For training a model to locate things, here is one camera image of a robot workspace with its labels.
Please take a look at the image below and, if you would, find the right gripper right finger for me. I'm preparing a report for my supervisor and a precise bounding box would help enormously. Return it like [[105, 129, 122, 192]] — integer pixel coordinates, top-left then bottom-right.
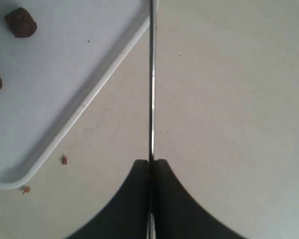
[[153, 159, 243, 239]]

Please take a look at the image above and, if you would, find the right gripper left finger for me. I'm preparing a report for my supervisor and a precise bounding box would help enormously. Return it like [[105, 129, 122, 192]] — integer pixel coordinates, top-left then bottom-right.
[[68, 159, 150, 239]]

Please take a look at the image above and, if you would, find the thin metal skewer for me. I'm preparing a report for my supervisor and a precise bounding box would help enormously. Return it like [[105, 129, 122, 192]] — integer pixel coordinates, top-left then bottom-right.
[[147, 0, 157, 239]]

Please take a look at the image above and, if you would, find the red crumb beside tray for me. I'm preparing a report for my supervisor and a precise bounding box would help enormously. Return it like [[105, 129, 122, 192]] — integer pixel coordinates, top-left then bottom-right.
[[61, 155, 67, 165]]

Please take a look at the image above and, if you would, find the orange crumb near tray corner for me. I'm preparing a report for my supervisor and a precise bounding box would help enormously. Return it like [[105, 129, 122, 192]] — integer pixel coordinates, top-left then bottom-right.
[[22, 186, 31, 195]]

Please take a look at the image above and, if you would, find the white rectangular plastic tray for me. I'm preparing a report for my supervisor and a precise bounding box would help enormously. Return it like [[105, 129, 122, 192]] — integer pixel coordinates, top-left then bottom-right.
[[0, 0, 150, 190]]

